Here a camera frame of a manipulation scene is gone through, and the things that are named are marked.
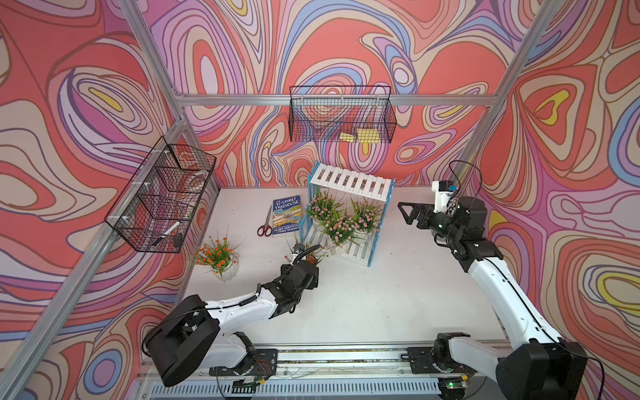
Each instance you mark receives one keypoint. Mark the blue white wooden rack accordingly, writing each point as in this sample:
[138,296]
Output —
[347,186]

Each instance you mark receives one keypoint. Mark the aluminium front rail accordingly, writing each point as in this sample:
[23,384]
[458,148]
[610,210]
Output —
[330,371]

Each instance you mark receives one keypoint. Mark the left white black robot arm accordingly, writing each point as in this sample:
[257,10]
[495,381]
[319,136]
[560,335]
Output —
[200,334]

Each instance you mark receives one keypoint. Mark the blue treehouse book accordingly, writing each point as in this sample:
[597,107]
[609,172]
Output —
[287,214]

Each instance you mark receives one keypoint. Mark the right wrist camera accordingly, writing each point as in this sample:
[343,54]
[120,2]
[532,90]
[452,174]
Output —
[443,191]

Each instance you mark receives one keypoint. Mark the red flower potted plant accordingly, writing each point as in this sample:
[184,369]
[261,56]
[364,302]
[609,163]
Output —
[311,253]

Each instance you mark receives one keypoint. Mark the white marker in basket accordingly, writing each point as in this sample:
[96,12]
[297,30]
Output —
[166,233]

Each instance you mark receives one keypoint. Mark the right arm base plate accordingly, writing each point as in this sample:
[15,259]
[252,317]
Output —
[421,361]

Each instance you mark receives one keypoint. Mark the orange flower potted plant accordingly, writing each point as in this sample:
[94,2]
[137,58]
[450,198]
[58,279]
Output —
[219,257]

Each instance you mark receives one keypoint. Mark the black wire basket back wall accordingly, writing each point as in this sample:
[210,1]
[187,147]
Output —
[319,113]

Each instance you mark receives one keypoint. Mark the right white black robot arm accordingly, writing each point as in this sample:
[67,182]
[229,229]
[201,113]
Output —
[541,364]

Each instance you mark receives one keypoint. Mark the black wire basket wall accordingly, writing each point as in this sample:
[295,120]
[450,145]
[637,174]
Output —
[319,113]
[167,187]

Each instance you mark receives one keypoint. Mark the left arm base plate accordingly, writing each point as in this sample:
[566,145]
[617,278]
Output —
[261,363]

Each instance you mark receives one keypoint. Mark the small yellow block in basket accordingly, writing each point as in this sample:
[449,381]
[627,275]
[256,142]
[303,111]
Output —
[346,137]

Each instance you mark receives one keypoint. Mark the yellow sponge in basket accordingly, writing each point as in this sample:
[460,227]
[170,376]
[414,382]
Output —
[368,136]

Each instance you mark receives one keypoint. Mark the pink flower potted plant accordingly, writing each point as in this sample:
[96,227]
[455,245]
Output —
[322,206]
[340,229]
[366,216]

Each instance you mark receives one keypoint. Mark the red handled scissors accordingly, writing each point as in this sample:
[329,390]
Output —
[266,230]

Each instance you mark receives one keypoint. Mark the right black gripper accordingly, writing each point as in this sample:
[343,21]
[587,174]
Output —
[426,210]

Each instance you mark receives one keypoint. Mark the black wire basket left wall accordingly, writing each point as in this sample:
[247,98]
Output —
[167,187]

